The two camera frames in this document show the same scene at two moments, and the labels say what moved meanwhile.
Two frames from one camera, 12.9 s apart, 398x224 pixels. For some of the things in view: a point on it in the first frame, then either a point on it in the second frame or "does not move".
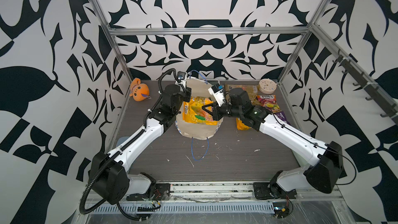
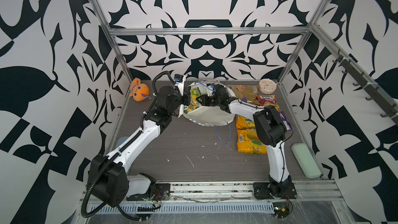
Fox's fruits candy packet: (269, 101) does not move
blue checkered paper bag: (196, 131) → (209, 115)
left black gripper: (185, 95) does not move
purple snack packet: (281, 114) does not move
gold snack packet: (253, 90) does not move
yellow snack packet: (193, 111) → (248, 142)
